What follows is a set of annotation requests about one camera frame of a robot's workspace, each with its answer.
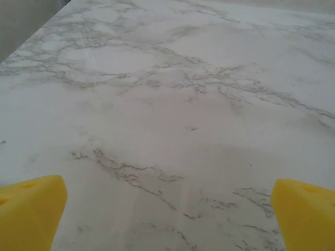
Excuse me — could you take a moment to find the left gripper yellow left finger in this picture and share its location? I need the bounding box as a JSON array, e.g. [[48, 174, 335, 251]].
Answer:
[[0, 175, 68, 251]]

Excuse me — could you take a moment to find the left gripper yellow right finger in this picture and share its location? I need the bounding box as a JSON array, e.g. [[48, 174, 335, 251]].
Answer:
[[271, 178, 335, 251]]

